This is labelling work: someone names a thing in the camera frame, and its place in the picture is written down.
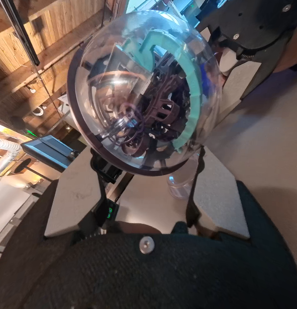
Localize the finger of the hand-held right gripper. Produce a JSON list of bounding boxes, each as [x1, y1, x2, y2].
[[217, 47, 263, 122], [200, 25, 212, 45]]

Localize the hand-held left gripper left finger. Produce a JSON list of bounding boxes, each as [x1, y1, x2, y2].
[[45, 147, 108, 238]]

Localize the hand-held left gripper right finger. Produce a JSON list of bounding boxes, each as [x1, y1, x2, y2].
[[187, 146, 251, 239]]

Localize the clear plastic ring stand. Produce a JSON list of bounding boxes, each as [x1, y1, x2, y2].
[[167, 154, 205, 199]]

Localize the clear plastic maze ball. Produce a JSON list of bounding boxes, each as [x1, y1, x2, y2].
[[67, 10, 223, 176]]

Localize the black device green lights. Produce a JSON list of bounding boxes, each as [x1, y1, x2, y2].
[[106, 200, 119, 221]]

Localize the grey flat screen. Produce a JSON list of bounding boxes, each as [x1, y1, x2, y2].
[[21, 135, 79, 170]]

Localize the silver air duct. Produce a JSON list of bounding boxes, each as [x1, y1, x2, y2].
[[0, 136, 21, 175]]

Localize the black ceiling rail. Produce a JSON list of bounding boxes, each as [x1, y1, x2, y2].
[[1, 0, 41, 66]]

